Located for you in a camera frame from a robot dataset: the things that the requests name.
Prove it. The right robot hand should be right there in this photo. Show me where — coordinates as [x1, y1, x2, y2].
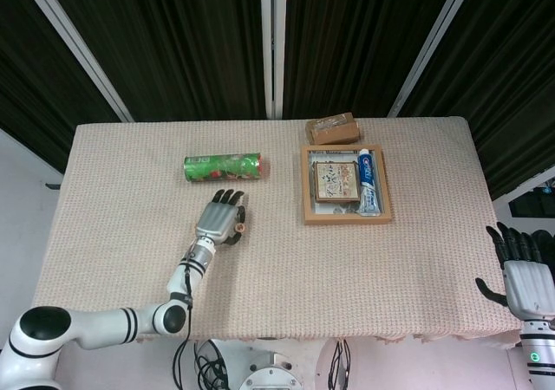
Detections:
[475, 223, 555, 322]

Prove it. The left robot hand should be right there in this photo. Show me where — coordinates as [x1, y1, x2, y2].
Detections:
[193, 188, 249, 248]

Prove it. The green chips can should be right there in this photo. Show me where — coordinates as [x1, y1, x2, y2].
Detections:
[183, 154, 265, 183]

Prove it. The printed paper tray liner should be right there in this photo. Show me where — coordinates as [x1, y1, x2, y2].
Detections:
[308, 149, 385, 216]

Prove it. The brown printed card box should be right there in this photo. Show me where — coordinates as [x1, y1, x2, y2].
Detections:
[312, 160, 361, 204]

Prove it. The wooden square tray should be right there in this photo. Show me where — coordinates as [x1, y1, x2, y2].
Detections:
[300, 144, 395, 227]

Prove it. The woven beige tablecloth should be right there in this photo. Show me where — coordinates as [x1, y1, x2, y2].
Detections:
[32, 116, 521, 348]

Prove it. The brown cardboard box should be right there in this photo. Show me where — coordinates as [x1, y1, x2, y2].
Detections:
[305, 112, 362, 146]

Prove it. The blue white toothpaste tube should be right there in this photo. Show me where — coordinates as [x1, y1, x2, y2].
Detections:
[357, 148, 382, 218]

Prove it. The white robot torso base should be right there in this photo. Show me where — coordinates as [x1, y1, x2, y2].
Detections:
[190, 338, 362, 390]

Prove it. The dark pleated curtain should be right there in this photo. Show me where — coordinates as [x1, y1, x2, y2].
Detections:
[0, 0, 555, 200]

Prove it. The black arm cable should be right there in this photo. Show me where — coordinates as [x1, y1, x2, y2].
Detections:
[173, 244, 196, 390]

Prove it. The black cable bundle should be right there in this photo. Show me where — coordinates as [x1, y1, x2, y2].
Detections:
[194, 339, 232, 390]
[330, 340, 354, 383]

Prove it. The white metal frame post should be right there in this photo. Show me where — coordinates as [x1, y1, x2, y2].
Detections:
[16, 0, 134, 122]
[259, 0, 288, 120]
[388, 0, 479, 119]

